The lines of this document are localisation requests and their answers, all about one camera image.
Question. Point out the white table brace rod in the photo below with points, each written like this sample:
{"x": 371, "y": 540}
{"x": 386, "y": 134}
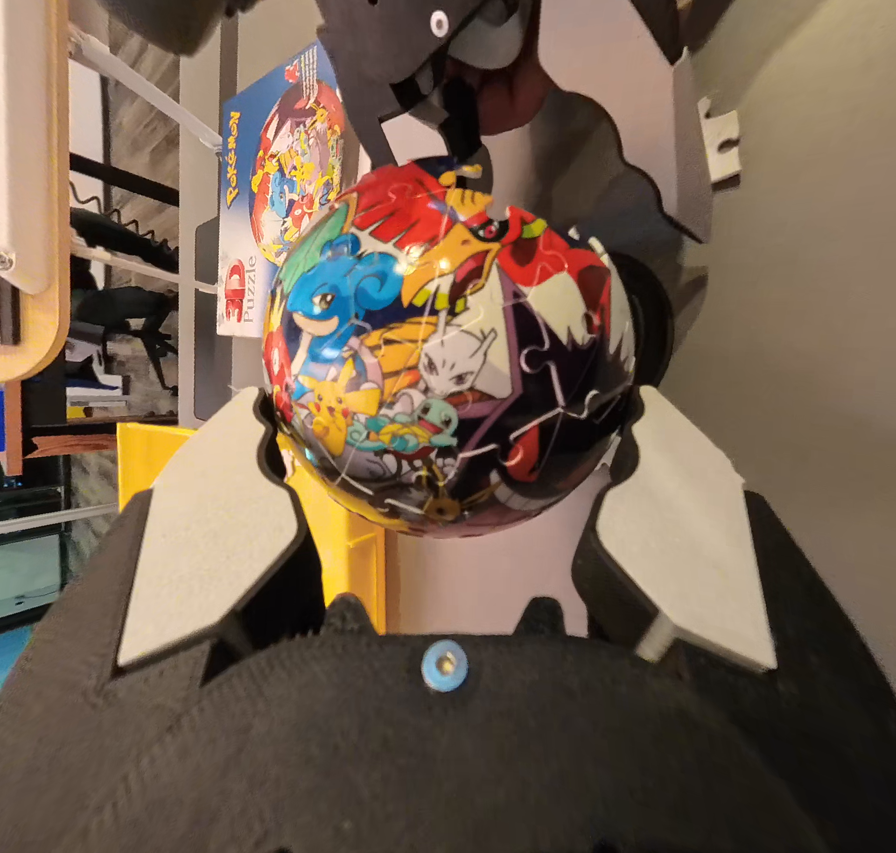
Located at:
{"x": 140, "y": 265}
{"x": 140, "y": 86}

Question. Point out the colourful puzzle ball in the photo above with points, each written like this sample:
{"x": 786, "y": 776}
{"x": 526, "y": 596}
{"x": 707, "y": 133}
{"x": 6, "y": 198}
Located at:
{"x": 420, "y": 349}

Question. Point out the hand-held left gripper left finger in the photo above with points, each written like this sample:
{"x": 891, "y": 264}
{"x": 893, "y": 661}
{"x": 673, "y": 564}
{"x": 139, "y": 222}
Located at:
{"x": 203, "y": 531}

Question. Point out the yellow plastic bin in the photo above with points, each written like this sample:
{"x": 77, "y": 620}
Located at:
{"x": 140, "y": 461}

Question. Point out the black office chair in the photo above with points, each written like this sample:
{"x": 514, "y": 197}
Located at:
{"x": 126, "y": 307}

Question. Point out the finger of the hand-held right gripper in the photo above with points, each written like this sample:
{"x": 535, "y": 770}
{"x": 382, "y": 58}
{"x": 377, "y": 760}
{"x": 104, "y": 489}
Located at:
{"x": 616, "y": 61}
{"x": 413, "y": 142}

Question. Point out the blue puzzle box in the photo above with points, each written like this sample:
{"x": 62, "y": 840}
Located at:
{"x": 245, "y": 167}

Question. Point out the white puzzle piece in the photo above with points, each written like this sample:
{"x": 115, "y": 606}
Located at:
{"x": 721, "y": 142}

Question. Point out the black round ball stand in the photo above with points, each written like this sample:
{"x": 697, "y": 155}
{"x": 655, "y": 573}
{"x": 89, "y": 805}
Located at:
{"x": 654, "y": 321}

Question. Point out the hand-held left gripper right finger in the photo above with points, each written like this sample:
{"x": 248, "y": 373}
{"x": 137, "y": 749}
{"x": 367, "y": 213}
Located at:
{"x": 686, "y": 552}

